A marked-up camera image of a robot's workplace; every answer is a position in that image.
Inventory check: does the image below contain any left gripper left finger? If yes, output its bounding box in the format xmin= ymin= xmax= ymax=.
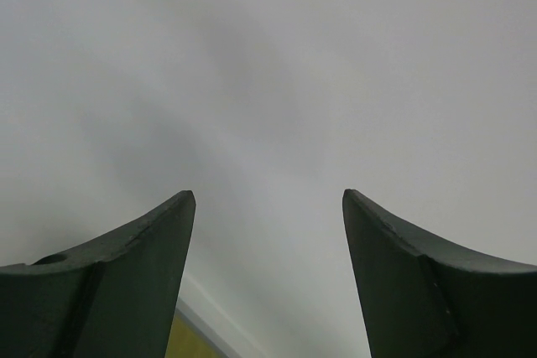
xmin=1 ymin=190 xmax=196 ymax=357

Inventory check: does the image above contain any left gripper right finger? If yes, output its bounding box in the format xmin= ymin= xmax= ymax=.
xmin=342 ymin=189 xmax=536 ymax=357

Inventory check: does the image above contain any olive green plastic bin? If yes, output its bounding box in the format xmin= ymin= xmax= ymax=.
xmin=164 ymin=314 xmax=224 ymax=358

